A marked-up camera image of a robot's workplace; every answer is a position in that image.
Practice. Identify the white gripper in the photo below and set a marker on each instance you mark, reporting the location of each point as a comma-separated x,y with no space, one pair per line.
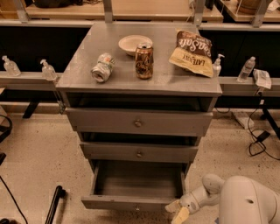
187,201

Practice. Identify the grey bottom drawer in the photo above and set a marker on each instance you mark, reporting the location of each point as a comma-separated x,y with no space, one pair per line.
135,186

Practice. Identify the grey drawer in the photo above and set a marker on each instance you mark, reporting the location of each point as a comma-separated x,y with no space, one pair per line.
139,152
135,186
146,122

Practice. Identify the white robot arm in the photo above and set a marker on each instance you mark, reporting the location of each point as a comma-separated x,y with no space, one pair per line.
241,200

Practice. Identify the grey middle drawer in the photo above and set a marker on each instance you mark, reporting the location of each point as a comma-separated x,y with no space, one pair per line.
139,152

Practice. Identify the grey top drawer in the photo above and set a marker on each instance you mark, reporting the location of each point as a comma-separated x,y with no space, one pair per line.
146,122

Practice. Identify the grey wooden drawer cabinet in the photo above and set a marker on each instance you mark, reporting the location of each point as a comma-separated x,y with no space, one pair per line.
130,106

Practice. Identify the black pole on floor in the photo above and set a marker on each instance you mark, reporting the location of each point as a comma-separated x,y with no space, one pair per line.
59,193

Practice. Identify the clear pump bottle right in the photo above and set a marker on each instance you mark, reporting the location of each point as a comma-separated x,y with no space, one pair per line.
217,65

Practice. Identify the clear pump bottle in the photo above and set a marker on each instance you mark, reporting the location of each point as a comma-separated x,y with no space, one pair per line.
217,65
48,71
10,66

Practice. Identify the brown upright soda can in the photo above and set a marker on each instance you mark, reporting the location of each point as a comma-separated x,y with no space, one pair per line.
144,62

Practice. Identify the crumpled white plastic packet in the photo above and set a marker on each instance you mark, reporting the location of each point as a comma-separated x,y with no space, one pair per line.
262,78

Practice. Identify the crushed silver green can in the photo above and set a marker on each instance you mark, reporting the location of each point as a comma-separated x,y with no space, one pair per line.
104,67

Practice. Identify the brown sea salt chip bag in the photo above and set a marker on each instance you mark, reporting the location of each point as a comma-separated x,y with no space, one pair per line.
193,53

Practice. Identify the clear plastic water bottle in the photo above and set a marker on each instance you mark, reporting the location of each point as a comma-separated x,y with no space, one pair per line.
246,69

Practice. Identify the white ceramic bowl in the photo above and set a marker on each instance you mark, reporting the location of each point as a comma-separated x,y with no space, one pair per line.
130,44

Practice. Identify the clear pump bottle far left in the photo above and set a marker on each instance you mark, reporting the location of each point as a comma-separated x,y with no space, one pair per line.
10,66

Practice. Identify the grey metal shelf rail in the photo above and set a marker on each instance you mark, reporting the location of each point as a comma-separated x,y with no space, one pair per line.
26,81

